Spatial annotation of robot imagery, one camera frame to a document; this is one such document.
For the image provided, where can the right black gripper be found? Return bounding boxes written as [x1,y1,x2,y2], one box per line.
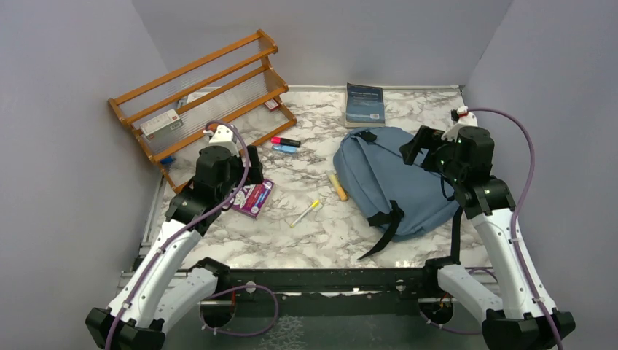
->
[400,125,466,183]

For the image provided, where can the blue backpack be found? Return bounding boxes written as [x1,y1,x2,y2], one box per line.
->
[333,127,459,257]

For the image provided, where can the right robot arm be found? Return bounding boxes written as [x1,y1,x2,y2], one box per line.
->
[399,126,575,349]

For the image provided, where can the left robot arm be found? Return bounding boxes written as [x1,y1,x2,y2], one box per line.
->
[85,145,264,349]

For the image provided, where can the purple stationery package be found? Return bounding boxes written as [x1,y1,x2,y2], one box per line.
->
[232,179,275,219]

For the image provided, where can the blue highlighter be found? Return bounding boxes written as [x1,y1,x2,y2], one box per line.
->
[272,144,297,154]

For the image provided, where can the pink black highlighter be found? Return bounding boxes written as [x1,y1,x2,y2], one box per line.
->
[270,136,301,147]

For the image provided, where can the dark blue book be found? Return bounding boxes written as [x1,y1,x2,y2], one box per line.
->
[343,83,386,128]

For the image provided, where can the yellow capped pen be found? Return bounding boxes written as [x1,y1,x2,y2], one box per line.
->
[289,200,320,228]

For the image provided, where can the small red white box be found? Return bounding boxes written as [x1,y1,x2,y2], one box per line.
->
[264,98,281,111]

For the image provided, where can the orange highlighter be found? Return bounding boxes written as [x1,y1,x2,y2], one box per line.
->
[327,171,348,201]

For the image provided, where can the wooden shelf rack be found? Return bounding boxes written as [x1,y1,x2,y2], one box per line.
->
[108,29,297,193]

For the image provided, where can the white box on shelf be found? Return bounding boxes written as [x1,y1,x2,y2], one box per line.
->
[140,109,184,140]

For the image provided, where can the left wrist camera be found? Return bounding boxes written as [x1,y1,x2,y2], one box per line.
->
[208,125,239,156]

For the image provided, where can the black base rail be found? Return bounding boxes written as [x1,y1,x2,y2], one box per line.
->
[133,258,488,330]

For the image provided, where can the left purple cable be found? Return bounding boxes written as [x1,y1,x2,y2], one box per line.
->
[103,120,252,350]

